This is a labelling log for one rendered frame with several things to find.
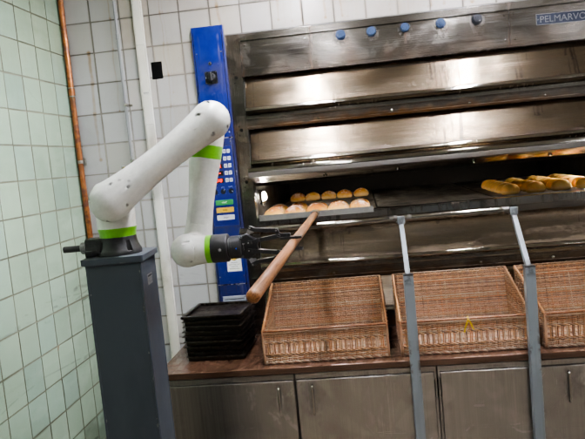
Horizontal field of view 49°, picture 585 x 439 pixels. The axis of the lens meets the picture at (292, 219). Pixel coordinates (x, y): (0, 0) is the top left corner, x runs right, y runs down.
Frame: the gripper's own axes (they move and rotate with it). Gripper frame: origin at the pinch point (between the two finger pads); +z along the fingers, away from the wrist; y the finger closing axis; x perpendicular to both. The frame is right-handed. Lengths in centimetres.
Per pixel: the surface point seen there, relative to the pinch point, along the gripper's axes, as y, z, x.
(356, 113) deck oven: -46, 24, -117
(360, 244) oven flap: 19, 22, -116
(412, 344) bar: 53, 39, -56
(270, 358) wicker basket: 59, -21, -66
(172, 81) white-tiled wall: -71, -66, -117
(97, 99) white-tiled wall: -65, -106, -117
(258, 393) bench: 73, -27, -62
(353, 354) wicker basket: 59, 15, -67
